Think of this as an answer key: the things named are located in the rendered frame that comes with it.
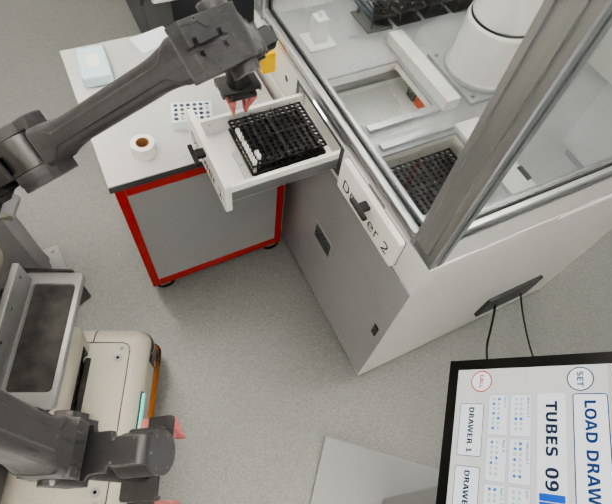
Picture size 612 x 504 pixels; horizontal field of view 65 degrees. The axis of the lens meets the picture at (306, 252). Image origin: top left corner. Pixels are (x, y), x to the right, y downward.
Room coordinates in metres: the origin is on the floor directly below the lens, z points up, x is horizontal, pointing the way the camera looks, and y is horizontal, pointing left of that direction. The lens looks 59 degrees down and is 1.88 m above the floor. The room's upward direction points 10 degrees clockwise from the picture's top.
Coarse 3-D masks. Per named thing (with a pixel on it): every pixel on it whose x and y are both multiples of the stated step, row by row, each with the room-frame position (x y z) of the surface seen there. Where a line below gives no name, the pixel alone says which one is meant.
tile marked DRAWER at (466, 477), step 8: (456, 464) 0.15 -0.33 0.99; (456, 472) 0.14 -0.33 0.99; (464, 472) 0.14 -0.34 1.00; (472, 472) 0.14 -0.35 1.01; (456, 480) 0.12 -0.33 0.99; (464, 480) 0.13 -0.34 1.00; (472, 480) 0.13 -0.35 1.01; (456, 488) 0.11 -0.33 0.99; (464, 488) 0.11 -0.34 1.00; (472, 488) 0.11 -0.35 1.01; (456, 496) 0.10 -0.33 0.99; (464, 496) 0.10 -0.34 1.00; (472, 496) 0.10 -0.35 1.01
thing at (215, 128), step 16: (288, 96) 1.09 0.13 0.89; (304, 96) 1.11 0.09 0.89; (240, 112) 0.99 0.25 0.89; (256, 112) 1.02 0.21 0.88; (208, 128) 0.94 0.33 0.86; (224, 128) 0.96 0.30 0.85; (320, 128) 1.02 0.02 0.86; (224, 144) 0.91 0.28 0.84; (336, 144) 0.95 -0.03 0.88; (224, 160) 0.86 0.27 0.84; (304, 160) 0.91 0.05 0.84; (320, 160) 0.87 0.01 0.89; (336, 160) 0.90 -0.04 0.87; (240, 176) 0.81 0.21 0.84; (256, 176) 0.78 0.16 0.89; (272, 176) 0.79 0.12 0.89; (288, 176) 0.82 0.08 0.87; (304, 176) 0.85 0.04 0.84; (240, 192) 0.74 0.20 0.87; (256, 192) 0.76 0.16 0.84
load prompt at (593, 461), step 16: (576, 400) 0.25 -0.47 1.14; (592, 400) 0.25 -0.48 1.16; (608, 400) 0.25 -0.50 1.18; (576, 416) 0.23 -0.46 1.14; (592, 416) 0.23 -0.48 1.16; (608, 416) 0.23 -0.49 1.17; (576, 432) 0.20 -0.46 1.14; (592, 432) 0.20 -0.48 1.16; (608, 432) 0.20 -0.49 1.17; (576, 448) 0.18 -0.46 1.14; (592, 448) 0.18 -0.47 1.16; (608, 448) 0.18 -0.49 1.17; (576, 464) 0.16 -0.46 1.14; (592, 464) 0.16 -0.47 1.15; (608, 464) 0.16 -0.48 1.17; (576, 480) 0.13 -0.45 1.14; (592, 480) 0.13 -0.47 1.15; (608, 480) 0.14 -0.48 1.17; (576, 496) 0.11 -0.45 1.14; (592, 496) 0.11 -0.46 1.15; (608, 496) 0.11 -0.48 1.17
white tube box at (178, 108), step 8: (176, 104) 1.07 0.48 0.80; (184, 104) 1.08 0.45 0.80; (192, 104) 1.09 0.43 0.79; (200, 104) 1.10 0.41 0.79; (208, 104) 1.10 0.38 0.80; (176, 112) 1.04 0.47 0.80; (184, 112) 1.05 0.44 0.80; (200, 112) 1.06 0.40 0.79; (208, 112) 1.07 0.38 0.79; (176, 120) 1.01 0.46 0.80; (184, 120) 1.01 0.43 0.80; (176, 128) 1.00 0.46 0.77; (184, 128) 1.01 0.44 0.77
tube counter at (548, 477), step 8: (544, 472) 0.14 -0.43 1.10; (552, 472) 0.14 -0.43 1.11; (560, 472) 0.14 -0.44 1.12; (544, 480) 0.13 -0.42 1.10; (552, 480) 0.13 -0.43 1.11; (560, 480) 0.13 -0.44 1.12; (544, 488) 0.12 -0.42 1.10; (552, 488) 0.12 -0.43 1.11; (560, 488) 0.12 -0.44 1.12; (544, 496) 0.11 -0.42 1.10; (552, 496) 0.11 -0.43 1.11; (560, 496) 0.11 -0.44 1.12
